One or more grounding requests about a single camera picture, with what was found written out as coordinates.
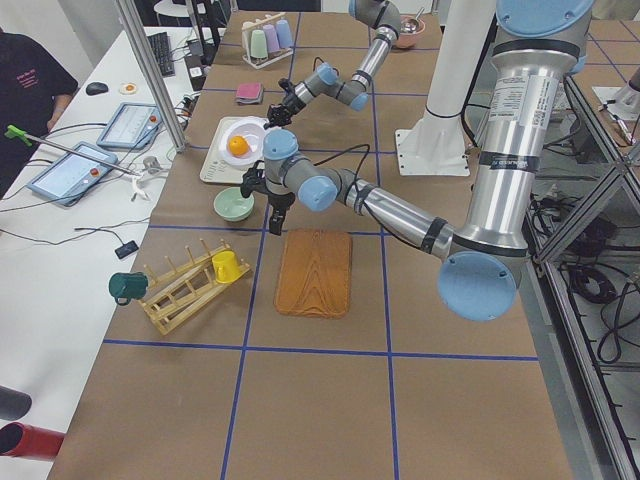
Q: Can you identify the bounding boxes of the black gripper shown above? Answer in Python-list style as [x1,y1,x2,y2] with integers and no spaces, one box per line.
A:
[240,167,295,235]
[264,78,300,129]

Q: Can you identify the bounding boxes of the white round plate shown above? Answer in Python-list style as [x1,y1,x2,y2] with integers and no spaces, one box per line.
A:
[218,116,266,167]

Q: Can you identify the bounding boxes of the orange fruit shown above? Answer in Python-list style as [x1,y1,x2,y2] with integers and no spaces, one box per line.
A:
[227,135,250,157]

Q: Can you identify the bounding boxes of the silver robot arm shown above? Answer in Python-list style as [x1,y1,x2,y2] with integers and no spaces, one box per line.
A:
[241,1,592,321]
[263,0,401,130]

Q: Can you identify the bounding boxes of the cream bear tray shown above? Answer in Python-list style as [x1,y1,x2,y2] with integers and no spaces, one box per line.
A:
[199,116,267,185]

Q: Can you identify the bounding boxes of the pink and grey cloths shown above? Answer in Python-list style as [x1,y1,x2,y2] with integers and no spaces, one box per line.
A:
[235,82,264,105]

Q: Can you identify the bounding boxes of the light green bowl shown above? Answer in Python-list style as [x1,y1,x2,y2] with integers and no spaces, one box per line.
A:
[213,187,255,222]

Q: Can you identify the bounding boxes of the white cup rack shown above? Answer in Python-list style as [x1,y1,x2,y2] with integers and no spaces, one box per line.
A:
[241,12,294,69]

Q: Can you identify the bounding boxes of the wooden cutting board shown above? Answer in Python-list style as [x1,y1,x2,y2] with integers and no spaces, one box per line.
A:
[274,229,352,319]

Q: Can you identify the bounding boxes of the green cup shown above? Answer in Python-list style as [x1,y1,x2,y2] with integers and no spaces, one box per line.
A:
[250,29,268,62]

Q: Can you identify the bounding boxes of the yellow mug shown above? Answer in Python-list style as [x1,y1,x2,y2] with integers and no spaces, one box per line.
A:
[211,250,242,284]

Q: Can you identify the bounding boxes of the purple cup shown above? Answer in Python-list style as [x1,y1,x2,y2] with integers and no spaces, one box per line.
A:
[262,24,280,55]

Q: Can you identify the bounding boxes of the blue cup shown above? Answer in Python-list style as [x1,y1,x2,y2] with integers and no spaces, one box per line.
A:
[275,18,293,49]

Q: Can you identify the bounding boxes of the wooden mug rack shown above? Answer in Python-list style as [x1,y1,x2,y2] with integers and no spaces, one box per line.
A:
[138,240,251,335]

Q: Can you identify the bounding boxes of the small metal cylinder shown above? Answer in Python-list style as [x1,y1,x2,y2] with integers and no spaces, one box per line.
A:
[143,156,162,175]

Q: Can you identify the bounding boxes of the black keyboard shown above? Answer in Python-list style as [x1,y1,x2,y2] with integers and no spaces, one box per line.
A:
[147,32,175,77]

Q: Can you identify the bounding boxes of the far teach pendant tablet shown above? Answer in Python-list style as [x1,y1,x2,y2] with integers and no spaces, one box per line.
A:
[96,102,162,150]

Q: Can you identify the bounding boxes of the teach pendant tablet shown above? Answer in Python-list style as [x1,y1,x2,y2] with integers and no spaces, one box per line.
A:
[96,102,162,150]
[26,142,120,206]

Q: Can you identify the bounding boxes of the round orange white coaster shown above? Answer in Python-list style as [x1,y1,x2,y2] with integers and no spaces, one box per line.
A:
[119,82,138,95]

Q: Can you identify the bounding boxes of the small black device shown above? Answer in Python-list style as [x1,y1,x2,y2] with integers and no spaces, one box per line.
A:
[114,241,139,259]

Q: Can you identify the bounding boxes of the pink bowl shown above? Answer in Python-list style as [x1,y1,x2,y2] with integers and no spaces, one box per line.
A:
[395,15,426,49]

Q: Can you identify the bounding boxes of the metal spoon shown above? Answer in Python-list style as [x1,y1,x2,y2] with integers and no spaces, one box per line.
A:
[401,7,425,34]

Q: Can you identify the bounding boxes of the dark green mug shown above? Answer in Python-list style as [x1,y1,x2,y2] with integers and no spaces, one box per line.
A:
[108,272,149,306]

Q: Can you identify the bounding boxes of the black computer mouse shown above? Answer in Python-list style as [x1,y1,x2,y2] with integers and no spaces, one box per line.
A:
[85,81,109,96]

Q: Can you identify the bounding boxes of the near teach pendant tablet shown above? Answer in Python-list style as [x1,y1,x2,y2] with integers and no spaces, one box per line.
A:
[26,142,120,206]

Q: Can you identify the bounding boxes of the person in black shirt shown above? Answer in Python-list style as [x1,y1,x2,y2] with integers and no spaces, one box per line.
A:
[0,27,80,199]

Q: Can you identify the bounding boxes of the dark grey tube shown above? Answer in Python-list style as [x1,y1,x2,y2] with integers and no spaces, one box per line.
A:
[0,386,32,421]

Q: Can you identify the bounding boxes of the red tube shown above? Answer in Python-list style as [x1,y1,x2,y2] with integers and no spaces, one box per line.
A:
[1,422,65,461]

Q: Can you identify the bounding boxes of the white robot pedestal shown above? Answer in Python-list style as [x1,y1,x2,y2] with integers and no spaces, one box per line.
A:
[396,0,496,176]

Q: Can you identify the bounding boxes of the aluminium frame post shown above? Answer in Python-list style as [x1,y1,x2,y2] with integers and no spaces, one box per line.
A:
[114,0,186,153]

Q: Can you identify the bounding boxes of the green handled metal rod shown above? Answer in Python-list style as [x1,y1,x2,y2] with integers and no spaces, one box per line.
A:
[4,125,141,177]

